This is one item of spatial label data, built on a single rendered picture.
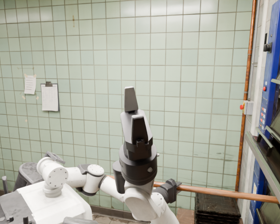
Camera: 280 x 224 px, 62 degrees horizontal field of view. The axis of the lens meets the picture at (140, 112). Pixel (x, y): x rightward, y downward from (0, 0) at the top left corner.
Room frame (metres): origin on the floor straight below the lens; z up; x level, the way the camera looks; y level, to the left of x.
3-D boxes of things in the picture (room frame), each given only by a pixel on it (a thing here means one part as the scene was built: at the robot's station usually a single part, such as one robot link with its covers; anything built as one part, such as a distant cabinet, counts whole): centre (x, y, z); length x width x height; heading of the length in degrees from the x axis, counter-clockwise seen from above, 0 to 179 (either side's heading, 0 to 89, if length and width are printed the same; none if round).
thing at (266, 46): (1.41, -0.74, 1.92); 0.06 x 0.04 x 0.11; 165
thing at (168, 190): (1.02, -0.11, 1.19); 0.12 x 0.10 x 0.13; 130
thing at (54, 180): (0.69, 0.28, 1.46); 0.10 x 0.07 x 0.09; 40
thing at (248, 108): (1.84, -0.87, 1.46); 0.10 x 0.07 x 0.10; 165
